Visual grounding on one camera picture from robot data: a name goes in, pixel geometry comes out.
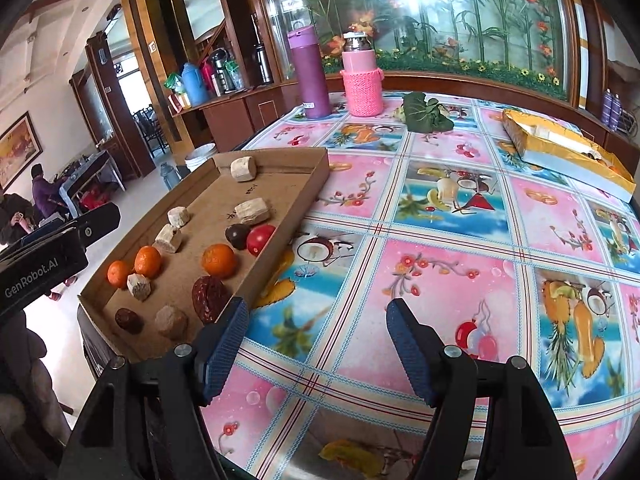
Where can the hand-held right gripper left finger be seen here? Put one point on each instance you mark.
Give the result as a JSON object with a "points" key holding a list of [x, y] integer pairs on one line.
{"points": [[225, 355]]}

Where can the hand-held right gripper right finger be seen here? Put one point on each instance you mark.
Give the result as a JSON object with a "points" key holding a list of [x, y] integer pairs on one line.
{"points": [[412, 355]]}

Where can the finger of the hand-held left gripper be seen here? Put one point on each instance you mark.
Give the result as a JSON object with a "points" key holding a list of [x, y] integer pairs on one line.
{"points": [[97, 225]]}

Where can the orange tangerine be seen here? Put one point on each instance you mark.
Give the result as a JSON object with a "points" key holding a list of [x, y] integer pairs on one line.
{"points": [[118, 274], [148, 261], [219, 260]]}

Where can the wrinkled dark red date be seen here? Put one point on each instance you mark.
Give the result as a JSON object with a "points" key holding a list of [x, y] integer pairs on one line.
{"points": [[210, 297]]}

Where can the brown cardboard tray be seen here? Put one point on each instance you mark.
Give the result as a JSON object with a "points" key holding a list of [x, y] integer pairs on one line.
{"points": [[210, 195]]}

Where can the red tomato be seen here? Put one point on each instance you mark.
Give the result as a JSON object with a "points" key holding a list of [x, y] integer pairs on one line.
{"points": [[261, 239]]}

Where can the grey table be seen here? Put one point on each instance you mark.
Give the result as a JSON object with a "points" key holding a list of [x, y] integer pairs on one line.
{"points": [[95, 165]]}

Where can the clear water jug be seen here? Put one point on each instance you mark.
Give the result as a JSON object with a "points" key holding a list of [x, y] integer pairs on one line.
{"points": [[169, 174]]}

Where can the dark dining chair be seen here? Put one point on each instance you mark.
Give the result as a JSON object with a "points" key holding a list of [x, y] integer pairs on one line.
{"points": [[150, 130]]}

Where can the fruit print tablecloth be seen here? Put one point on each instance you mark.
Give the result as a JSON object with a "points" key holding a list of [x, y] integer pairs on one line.
{"points": [[450, 240]]}

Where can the white bucket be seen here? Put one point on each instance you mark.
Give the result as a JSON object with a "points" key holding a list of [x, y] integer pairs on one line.
{"points": [[200, 156]]}

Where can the blue thermos jug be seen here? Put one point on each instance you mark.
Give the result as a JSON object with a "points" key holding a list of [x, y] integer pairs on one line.
{"points": [[194, 82]]}

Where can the wooden side cabinet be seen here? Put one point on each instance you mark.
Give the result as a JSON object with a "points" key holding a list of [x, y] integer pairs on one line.
{"points": [[235, 115]]}

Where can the black thermos flask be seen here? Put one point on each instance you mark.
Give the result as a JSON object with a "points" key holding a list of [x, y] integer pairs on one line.
{"points": [[220, 70]]}

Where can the steel thermos flask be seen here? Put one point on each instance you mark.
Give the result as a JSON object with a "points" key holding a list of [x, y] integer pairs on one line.
{"points": [[263, 62]]}

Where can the green leafy vegetable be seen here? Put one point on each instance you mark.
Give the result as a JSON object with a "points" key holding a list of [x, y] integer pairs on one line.
{"points": [[425, 112]]}

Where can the yellow cardboard box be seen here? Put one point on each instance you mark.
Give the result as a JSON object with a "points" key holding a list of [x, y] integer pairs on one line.
{"points": [[565, 157]]}

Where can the purple thermos bottle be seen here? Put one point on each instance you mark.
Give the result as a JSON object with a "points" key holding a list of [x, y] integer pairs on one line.
{"points": [[310, 75]]}

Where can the bottle in pink knitted sleeve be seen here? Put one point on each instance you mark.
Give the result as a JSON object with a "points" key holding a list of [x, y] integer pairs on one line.
{"points": [[362, 80]]}

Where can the purple spray bottle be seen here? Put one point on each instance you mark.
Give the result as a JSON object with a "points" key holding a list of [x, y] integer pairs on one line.
{"points": [[617, 110], [607, 107]]}

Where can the glass partition with flowers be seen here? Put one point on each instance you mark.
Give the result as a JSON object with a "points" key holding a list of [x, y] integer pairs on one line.
{"points": [[425, 15]]}

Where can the framed wall picture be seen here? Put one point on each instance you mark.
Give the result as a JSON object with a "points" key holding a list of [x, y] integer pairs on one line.
{"points": [[20, 145]]}

